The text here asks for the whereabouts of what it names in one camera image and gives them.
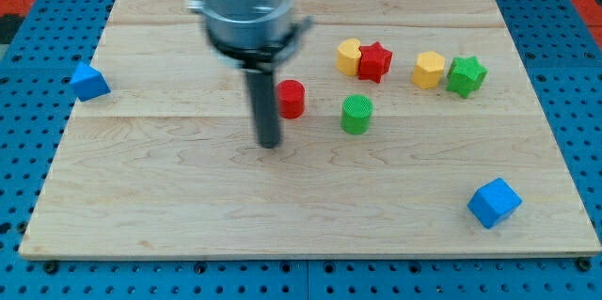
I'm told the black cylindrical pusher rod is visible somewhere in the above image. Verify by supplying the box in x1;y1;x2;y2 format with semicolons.
245;70;281;149

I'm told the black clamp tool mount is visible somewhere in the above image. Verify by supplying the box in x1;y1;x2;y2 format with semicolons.
207;16;313;71

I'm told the red star block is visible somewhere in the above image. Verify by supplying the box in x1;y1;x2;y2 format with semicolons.
358;41;393;83

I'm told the blue triangular block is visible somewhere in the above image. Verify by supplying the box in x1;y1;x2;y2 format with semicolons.
70;62;111;102

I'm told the green star block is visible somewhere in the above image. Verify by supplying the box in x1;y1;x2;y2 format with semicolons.
446;56;488;99

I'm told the wooden board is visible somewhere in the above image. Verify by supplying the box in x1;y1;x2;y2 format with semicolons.
19;0;601;261

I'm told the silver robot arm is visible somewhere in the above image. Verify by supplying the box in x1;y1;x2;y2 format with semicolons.
189;0;313;149

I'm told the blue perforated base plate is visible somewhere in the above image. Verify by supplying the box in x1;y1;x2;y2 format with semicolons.
1;0;601;299

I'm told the green cylinder block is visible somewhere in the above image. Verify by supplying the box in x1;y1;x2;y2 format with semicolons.
341;94;373;134

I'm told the blue cube block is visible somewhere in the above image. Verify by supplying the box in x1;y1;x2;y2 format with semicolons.
467;178;522;229

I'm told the red cylinder block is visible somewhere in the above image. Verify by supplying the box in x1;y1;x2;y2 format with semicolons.
277;79;306;119

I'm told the yellow hexagon block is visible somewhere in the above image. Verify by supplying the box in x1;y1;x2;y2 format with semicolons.
412;51;446;89

